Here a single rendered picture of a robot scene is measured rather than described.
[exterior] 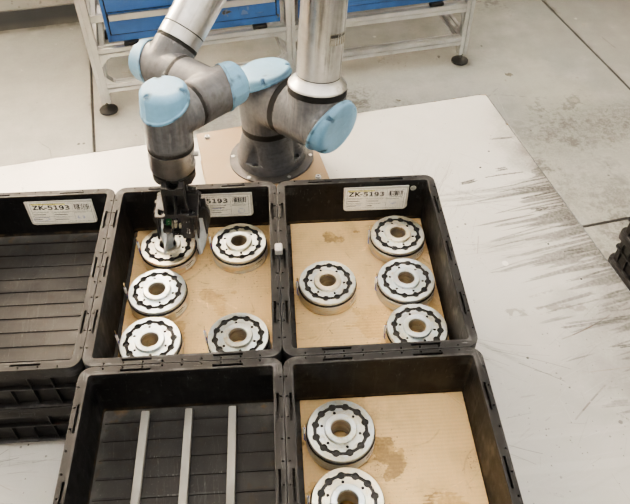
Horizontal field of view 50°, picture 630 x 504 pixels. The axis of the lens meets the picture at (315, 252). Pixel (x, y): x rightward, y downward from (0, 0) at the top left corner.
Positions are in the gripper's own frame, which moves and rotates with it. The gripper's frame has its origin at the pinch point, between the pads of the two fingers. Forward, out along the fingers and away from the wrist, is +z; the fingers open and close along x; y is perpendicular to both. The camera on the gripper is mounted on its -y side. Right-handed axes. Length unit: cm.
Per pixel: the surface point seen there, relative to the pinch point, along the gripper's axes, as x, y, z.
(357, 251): 32.3, 1.8, 1.1
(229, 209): 8.2, -6.7, -3.0
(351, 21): 56, -187, 47
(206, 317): 4.1, 15.4, 2.7
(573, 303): 77, 7, 13
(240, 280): 10.0, 7.3, 2.2
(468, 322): 46, 28, -8
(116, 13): -41, -173, 36
